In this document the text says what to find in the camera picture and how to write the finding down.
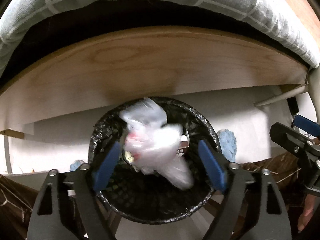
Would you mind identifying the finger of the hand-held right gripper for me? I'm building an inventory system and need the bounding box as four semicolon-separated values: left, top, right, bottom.
292;115;320;139
269;122;320;159

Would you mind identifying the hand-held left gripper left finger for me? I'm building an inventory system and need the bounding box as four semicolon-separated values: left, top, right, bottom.
27;141;122;240

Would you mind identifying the clear plastic bag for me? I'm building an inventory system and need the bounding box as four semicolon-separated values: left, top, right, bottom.
119;97;195;189

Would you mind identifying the bin with black liner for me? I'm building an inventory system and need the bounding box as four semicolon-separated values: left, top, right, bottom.
87;97;223;225

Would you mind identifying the person's right hand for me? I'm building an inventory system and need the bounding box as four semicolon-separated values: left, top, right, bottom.
297;194;320;232

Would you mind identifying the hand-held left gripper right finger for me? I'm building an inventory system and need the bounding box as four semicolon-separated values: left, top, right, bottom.
198;139;292;240

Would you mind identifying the wooden bed frame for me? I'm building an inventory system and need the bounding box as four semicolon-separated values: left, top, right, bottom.
0;26;309;133

